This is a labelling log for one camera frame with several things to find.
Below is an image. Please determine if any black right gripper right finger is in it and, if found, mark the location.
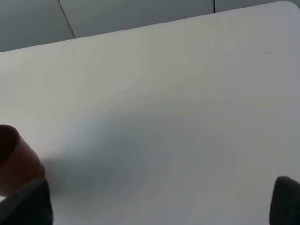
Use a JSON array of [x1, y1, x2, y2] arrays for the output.
[[269, 176, 300, 225]]

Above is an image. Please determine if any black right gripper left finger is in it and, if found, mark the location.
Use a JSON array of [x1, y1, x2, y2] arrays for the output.
[[0, 178, 54, 225]]

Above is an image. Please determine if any red plastic cup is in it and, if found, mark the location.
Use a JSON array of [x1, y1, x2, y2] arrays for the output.
[[0, 125, 45, 197]]

